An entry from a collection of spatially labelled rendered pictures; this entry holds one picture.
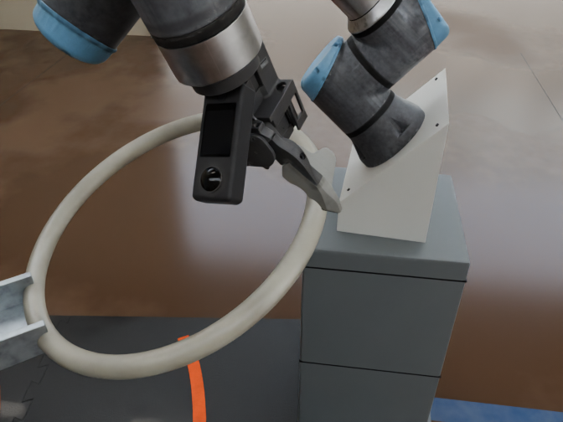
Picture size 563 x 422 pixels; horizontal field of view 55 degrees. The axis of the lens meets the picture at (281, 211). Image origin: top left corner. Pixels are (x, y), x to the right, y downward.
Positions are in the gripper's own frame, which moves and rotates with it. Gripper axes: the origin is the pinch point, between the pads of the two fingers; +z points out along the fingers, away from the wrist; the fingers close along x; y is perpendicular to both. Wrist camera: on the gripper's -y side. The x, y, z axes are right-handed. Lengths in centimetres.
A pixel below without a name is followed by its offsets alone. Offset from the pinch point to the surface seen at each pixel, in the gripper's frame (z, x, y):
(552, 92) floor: 256, 9, 330
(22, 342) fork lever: 4.4, 31.1, -23.2
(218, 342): 6.3, 4.0, -15.4
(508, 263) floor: 184, 2, 121
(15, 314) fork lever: 6.9, 39.4, -19.3
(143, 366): 5.6, 11.6, -20.8
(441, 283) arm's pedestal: 72, -1, 37
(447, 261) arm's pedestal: 65, -3, 39
